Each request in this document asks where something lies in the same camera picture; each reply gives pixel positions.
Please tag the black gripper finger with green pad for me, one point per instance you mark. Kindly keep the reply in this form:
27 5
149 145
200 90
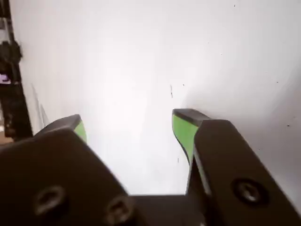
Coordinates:
235 176
58 176

